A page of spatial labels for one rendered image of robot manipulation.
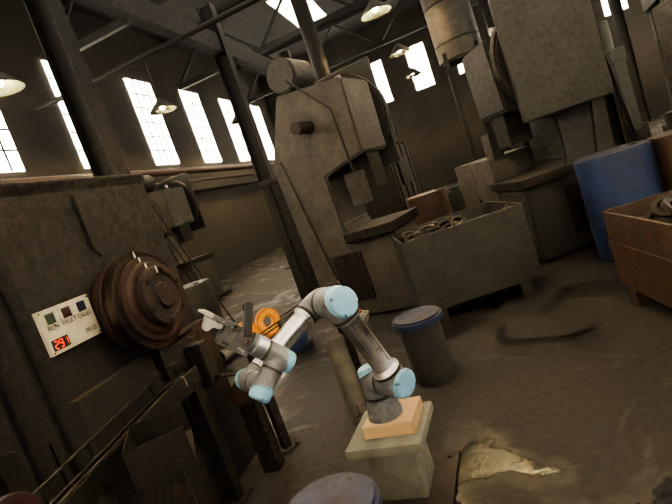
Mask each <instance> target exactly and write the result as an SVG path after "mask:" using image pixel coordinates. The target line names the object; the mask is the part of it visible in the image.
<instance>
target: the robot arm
mask: <svg viewBox="0 0 672 504"><path fill-rule="evenodd" d="M357 301H358V298H357V296H356V294H355V292H354V291H353V290H352V289H350V288H349V287H346V286H340V285H335V286H331V287H321V288H317V289H315V290H313V291H312V292H311V293H309V294H308V295H307V296H306V297H305V298H304V299H303V300H302V301H301V303H300V304H299V305H298V306H297V307H296V308H295V309H294V314H293V315H292V317H291V318H290V319H289V320H288V321H287V322H286V323H285V325H284V326H283V327H282V328H281V329H280V330H279V331H278V332H277V334H276V335H275V336H274V337H273V338H272V339H269V338H267V337H265V336H263V335H261V334H258V333H256V332H254V333H253V334H252V321H253V302H252V301H244V302H243V306H242V310H243V316H242V326H239V325H237V324H236V323H234V322H232V321H230V320H225V319H223V318H221V317H219V316H217V315H215V314H213V313H212V312H210V311H208V310H206V309H198V311H199V312H201V313H202V314H204V318H203V322H202V326H201V327H202V329H203V330H204V331H209V330H210V329H212V328H216V329H220V330H219V331H218V332H217V334H216V337H215V339H214V341H215V342H216V343H217V344H219V345H221V346H223V347H225V349H228V350H230V351H234V352H236V353H238V354H240V355H242V356H244V357H247V356H248V354H250V355H251V356H253V357H255V359H254V360H253V361H252V362H251V363H250V364H249V365H248V366H247V368H244V369H241V370H239V371H238V372H237V373H236V375H235V384H236V386H237V387H238V388H240V389H241V390H243V391H248V392H249V397H251V398H252V399H254V400H257V401H259V402H261V403H264V404H267V403H269V402H270V400H271V398H272V396H273V395H274V391H275V389H276V387H277V384H278V382H279V380H280V378H281V375H282V374H283V372H285V373H288V372H290V371H291V370H292V368H293V366H294V365H295V362H296V354H295V353H294V352H293V351H291V350H289V349H290V348H291V347H292V346H293V345H294V344H295V342H296V341H297V340H298V339H299V338H300V336H301V335H302V334H303V333H304V332H305V331H306V329H307V328H308V327H309V326H313V325H314V324H315V323H316V322H317V321H318V320H320V319H321V318H328V319H329V320H330V321H331V323H332V324H333V325H334V327H336V328H341V329H342V330H343V332H344V333H345V334H346V336H347V337H348V338H349V340H350V341H351V342H352V343H353V345H354V346H355V347H356V349H357V350H358V351H359V353H360V354H361V355H362V356H363V358H364V359H365V360H366V362H367V364H365V365H363V366H361V367H360V368H359V369H358V372H357V373H358V376H359V380H360V383H361V385H362V388H363V391H364V394H365V397H366V400H367V415H368V419H369V421H370V422H371V423H373V424H384V423H388V422H390V421H393V420H395V419H396V418H398V417H399V416H400V415H401V414H402V413H403V408H402V405H401V403H400V402H399V400H398V399H405V398H408V397H409V396H410V395H411V394H412V392H413V391H414V388H415V382H416V380H415V375H414V373H413V372H412V370H410V369H408V368H403V367H402V365H401V364H400V363H399V361H398V360H397V359H396V358H391V357H390V356H389V354H388V353H387V352H386V350H385V349H384V348H383V346H382V345H381V344H380V342H379V341H378V339H377V338H376V337H375V335H374V334H373V333H372V331H371V330H370V329H369V327H368V326H367V325H366V323H365V322H364V321H363V319H362V318H361V317H360V315H359V310H360V309H359V307H358V303H357ZM216 321H218V322H219V323H217V322H216ZM223 324H224V326H223ZM246 341H247V343H245V342H246Z"/></svg>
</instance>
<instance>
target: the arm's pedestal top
mask: <svg viewBox="0 0 672 504"><path fill-rule="evenodd" d="M433 409H434V408H433V405H432V402H431V401H426V402H423V408H422V412H421V415H420V419H419V422H418V426H417V429H416V433H414V434H406V435H398V436H391V437H383V438H375V439H367V440H366V439H365V436H364V433H363V431H362V427H363V425H364V423H365V421H366V419H367V417H368V415H367V411H365V412H364V414H363V416H362V418H361V421H360V423H359V425H358V427H357V429H356V431H355V433H354V435H353V437H352V439H351V441H350V443H349V445H348V447H347V449H346V451H345V454H346V457H347V460H348V461H350V460H359V459H368V458H377V457H386V456H395V455H404V454H413V453H422V452H423V449H424V445H425V441H426V437H427V433H428V429H429V425H430V421H431V417H432V413H433Z"/></svg>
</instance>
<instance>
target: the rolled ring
mask: <svg viewBox="0 0 672 504"><path fill-rule="evenodd" d="M0 504H42V503H41V502H40V500H39V499H38V498H37V497H36V496H35V495H33V494H32V493H29V492H25V491H20V492H14V493H9V494H6V495H4V496H2V497H0Z"/></svg>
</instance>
